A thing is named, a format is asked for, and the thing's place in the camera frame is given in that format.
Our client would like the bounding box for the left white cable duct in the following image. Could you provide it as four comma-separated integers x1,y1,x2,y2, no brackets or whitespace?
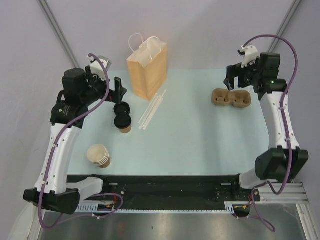
75,202,115,214

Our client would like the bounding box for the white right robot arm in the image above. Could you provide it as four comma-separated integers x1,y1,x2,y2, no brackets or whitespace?
223,48,309,201

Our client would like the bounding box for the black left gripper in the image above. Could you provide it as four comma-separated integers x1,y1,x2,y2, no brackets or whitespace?
80,66,126,106

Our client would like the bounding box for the stack of brown paper cups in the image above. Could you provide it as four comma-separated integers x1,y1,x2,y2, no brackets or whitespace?
86,144,111,169

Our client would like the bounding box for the brown cardboard cup carrier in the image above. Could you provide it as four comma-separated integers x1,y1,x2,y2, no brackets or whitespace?
211,88,252,108

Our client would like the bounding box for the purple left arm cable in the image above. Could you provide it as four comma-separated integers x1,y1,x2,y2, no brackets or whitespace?
38,53,124,230

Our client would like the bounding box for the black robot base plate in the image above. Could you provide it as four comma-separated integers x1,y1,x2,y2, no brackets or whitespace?
67,174,261,211

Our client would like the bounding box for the white cable duct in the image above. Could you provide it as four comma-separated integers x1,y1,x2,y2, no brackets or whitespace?
75,202,115,214
224,201,251,213

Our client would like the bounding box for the black plastic cup lid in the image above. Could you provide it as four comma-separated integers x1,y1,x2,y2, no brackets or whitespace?
114,114,132,129

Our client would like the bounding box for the stack of black cup lids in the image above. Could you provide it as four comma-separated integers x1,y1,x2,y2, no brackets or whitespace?
113,101,131,116

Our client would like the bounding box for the brown paper takeout bag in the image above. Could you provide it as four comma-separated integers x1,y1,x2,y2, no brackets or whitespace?
126,33,168,101

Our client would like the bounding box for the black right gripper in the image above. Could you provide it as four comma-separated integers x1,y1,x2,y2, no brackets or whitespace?
224,57,263,91

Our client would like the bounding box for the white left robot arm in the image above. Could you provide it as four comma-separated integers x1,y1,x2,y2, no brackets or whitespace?
23,67,127,215

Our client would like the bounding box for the right white cable duct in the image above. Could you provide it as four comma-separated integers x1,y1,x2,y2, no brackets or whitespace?
224,201,251,213

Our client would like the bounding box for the single brown paper cup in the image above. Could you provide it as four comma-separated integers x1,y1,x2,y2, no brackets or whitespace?
119,124,132,134

